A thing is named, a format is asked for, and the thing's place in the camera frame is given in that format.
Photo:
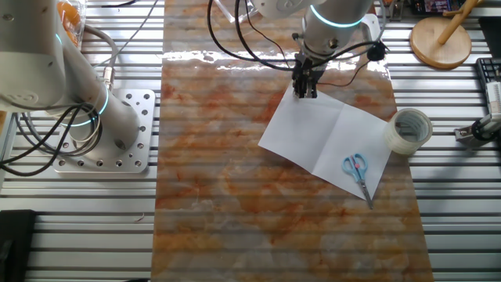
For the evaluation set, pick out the small brown scrap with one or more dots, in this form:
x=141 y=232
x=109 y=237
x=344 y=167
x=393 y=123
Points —
x=140 y=218

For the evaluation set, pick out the clear plastic box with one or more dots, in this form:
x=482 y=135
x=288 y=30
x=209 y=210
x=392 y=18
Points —
x=238 y=11

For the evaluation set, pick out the orange egg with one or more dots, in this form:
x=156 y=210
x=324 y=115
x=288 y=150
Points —
x=73 y=37
x=68 y=11

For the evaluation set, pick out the black keyboard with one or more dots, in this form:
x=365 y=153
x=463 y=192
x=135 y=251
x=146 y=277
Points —
x=489 y=70

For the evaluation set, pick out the silver power adapter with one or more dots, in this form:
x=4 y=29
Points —
x=494 y=100

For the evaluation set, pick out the black box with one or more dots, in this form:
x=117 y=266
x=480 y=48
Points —
x=15 y=246

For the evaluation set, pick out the oranges in plastic tray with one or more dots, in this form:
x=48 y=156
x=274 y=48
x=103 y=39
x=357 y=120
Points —
x=80 y=23

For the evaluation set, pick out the white paper sheet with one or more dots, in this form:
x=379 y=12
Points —
x=313 y=133

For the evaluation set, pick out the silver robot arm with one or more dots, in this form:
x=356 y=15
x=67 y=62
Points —
x=31 y=58

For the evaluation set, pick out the silver camera on mount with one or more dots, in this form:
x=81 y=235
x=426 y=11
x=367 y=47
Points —
x=466 y=135

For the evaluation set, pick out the clear tape roll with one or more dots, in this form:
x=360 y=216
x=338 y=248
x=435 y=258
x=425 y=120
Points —
x=395 y=145

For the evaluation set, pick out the orange marbled table mat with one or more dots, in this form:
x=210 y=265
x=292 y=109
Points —
x=254 y=196

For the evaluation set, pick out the wooden stand with round base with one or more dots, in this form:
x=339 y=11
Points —
x=438 y=47

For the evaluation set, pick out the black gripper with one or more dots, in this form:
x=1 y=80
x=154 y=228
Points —
x=307 y=70

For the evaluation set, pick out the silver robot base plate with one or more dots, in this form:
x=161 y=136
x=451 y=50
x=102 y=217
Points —
x=145 y=117

